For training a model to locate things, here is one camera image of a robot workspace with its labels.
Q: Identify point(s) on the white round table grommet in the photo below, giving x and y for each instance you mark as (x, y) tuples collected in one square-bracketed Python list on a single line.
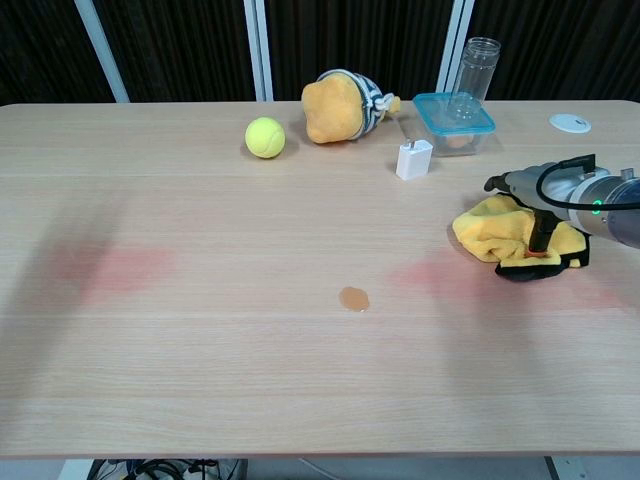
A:
[(569, 123)]

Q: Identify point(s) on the slanted grey partition post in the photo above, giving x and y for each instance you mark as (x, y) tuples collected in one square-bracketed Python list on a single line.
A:
[(102, 50)]

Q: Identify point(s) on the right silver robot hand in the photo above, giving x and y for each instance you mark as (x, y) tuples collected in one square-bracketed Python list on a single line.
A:
[(525, 182)]

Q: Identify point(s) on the double grey partition post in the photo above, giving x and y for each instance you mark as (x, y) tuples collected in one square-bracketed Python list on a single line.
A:
[(259, 50)]

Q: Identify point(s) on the small beige lump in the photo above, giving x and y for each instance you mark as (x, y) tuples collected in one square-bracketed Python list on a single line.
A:
[(457, 142)]

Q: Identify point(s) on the brown liquid spill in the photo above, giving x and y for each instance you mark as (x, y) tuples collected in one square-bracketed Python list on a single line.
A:
[(354, 298)]

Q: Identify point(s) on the orange plush toy striped hat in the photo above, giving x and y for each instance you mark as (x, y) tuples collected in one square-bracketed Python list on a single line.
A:
[(332, 110)]

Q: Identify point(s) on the yellow-green tennis ball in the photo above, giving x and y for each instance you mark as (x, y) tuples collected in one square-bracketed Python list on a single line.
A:
[(265, 137)]

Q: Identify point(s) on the white power adapter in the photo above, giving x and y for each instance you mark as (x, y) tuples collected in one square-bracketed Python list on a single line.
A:
[(413, 162)]

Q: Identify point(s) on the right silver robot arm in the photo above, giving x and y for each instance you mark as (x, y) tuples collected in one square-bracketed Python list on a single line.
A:
[(617, 210)]

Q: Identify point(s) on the yellow microfiber cloth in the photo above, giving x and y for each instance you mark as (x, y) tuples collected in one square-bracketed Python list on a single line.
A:
[(492, 230)]

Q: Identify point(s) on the clear container blue lid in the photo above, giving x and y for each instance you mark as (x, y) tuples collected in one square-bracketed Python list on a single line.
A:
[(435, 117)]

